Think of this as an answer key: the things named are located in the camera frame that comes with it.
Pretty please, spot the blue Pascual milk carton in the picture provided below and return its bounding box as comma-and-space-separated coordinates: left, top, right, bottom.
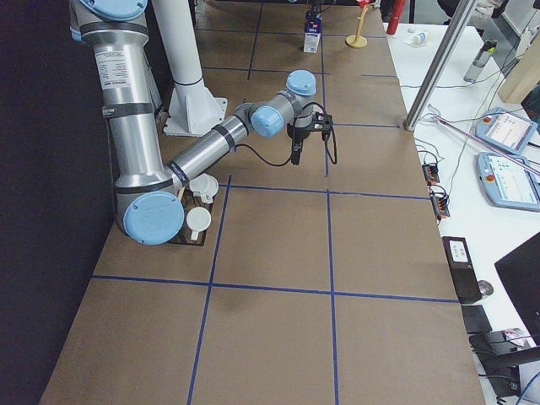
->
303, 11, 322, 53

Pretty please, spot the round wooden stand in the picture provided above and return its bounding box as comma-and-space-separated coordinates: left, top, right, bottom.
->
345, 0, 375, 49

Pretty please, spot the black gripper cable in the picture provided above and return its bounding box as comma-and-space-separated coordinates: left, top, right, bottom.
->
233, 100, 338, 166

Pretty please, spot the black box with label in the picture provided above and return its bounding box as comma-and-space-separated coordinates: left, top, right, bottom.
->
442, 236, 482, 305

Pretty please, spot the orange terminal block near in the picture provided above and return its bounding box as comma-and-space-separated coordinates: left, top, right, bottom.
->
428, 184, 450, 221

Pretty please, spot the orange terminal block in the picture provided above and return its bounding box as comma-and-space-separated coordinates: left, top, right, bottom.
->
428, 184, 450, 221
422, 163, 440, 185

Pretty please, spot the white ribbed mug outer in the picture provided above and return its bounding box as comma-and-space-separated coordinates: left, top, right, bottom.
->
186, 207, 212, 241

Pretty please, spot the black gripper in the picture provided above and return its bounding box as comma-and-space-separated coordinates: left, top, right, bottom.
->
287, 104, 333, 165

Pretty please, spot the orange terminal block far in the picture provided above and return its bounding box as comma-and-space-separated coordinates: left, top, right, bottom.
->
422, 163, 440, 185

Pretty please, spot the teach pendant far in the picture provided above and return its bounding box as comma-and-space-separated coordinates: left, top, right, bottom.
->
475, 107, 537, 154

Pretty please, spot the teach pendant near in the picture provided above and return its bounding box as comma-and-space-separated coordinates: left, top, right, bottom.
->
476, 152, 539, 212

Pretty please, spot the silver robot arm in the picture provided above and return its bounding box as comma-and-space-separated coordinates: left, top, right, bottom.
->
310, 0, 321, 14
69, 1, 337, 246

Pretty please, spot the aluminium frame post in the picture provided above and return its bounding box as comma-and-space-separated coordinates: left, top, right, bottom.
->
403, 0, 477, 131

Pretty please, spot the teach pendant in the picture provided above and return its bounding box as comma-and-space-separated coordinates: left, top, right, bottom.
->
475, 107, 537, 154
476, 152, 539, 212

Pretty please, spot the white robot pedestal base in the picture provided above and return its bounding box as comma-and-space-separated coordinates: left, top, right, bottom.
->
152, 0, 228, 137

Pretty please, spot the black monitor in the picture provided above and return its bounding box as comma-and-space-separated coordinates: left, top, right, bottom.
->
494, 234, 540, 344

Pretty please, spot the white HOME mug with handle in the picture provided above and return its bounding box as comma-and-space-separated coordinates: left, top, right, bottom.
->
189, 173, 219, 204

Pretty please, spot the grey water bottle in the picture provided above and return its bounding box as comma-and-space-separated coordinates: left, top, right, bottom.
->
463, 40, 498, 83

